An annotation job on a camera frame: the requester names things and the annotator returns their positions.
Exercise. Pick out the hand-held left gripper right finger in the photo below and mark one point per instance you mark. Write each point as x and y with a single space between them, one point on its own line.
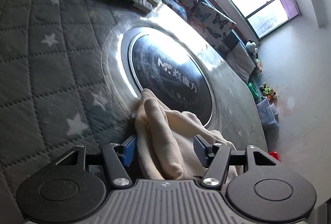
200 147

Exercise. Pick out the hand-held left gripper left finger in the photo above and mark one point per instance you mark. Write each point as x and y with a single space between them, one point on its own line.
129 149

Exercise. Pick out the cream cotton garment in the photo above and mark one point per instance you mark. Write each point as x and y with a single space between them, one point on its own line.
165 141

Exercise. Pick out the red plastic stool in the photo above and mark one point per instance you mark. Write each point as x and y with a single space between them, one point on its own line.
274 154

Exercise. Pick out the clear plastic storage box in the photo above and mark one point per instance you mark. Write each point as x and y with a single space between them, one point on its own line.
267 112

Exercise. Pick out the green plastic item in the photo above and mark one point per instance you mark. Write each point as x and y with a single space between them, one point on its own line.
252 88

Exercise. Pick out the round black induction cooktop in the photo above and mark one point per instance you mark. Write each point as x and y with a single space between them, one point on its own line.
168 71

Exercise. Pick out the small green plush toy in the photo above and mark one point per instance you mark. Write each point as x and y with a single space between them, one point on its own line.
269 91

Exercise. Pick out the grey pillow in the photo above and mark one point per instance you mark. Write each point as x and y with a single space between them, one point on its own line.
240 61

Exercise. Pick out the pink green plush toy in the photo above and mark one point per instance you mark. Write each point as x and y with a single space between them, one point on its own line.
258 66

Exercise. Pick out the panda plush toy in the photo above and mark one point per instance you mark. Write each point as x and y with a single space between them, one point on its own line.
251 48

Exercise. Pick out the quilted grey table cover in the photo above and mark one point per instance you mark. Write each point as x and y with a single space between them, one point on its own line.
51 63

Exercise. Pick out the blue sofa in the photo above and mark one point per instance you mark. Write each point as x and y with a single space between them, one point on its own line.
239 39

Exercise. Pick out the grey remote control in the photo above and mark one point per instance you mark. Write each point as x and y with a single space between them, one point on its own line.
143 5

